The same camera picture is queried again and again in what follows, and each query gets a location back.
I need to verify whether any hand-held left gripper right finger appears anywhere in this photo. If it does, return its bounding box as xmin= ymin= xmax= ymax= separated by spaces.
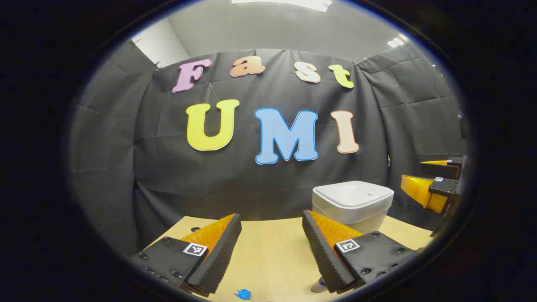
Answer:
xmin=302 ymin=210 xmax=420 ymax=294

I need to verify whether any large ceiling light panel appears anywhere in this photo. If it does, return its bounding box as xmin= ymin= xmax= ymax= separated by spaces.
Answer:
xmin=231 ymin=0 xmax=333 ymax=12

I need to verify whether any white desktop garbage bin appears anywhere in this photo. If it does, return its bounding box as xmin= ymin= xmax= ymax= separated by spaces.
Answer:
xmin=312 ymin=180 xmax=395 ymax=234

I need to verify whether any wooden desktop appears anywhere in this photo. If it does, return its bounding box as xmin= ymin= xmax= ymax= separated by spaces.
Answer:
xmin=145 ymin=215 xmax=435 ymax=302

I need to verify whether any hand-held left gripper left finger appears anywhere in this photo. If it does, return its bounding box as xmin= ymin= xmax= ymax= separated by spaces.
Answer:
xmin=130 ymin=213 xmax=242 ymax=298

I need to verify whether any black backdrop cloth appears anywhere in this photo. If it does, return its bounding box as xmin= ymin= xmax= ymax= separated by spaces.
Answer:
xmin=69 ymin=40 xmax=468 ymax=256

